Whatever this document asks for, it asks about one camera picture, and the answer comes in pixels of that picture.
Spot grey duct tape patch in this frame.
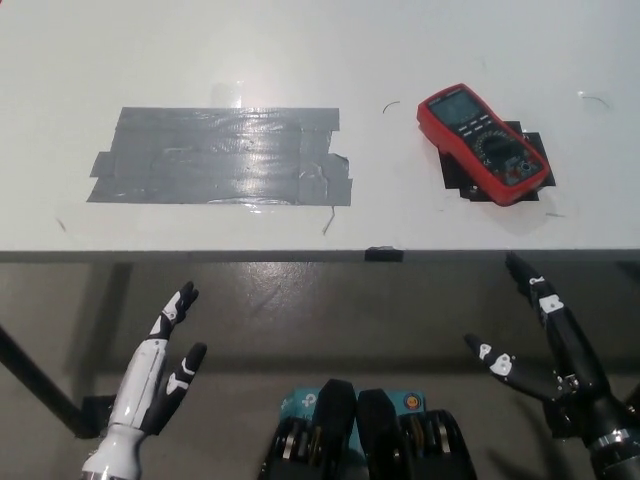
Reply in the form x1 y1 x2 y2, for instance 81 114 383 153
85 105 354 206

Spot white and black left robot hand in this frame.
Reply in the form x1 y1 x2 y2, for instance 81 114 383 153
79 281 209 476

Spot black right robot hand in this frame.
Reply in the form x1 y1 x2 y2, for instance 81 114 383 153
463 252 627 447

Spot red and black digital multimeter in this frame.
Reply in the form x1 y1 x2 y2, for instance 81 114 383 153
416 83 550 207

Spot black robot body teal tops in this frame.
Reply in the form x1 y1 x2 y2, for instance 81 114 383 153
257 378 476 480

